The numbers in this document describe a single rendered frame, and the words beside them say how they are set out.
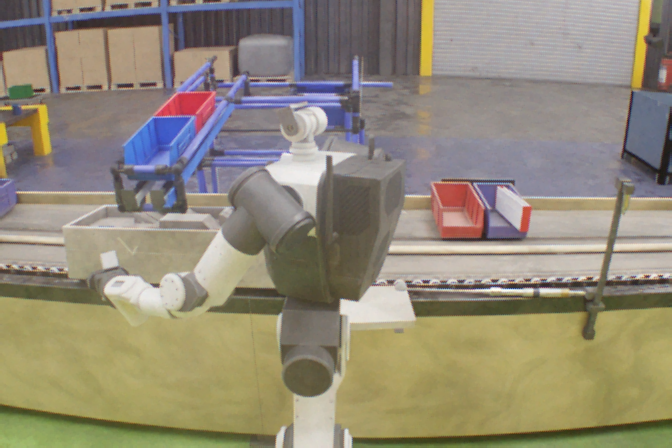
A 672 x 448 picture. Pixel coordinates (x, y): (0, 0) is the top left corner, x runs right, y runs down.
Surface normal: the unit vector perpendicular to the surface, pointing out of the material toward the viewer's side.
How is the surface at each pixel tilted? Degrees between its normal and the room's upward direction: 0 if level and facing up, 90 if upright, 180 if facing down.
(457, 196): 88
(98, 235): 80
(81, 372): 90
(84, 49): 90
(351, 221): 85
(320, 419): 65
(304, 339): 39
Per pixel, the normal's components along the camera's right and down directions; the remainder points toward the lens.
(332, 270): -0.36, 0.25
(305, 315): -0.03, -0.48
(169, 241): -0.03, 0.20
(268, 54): 0.02, 0.41
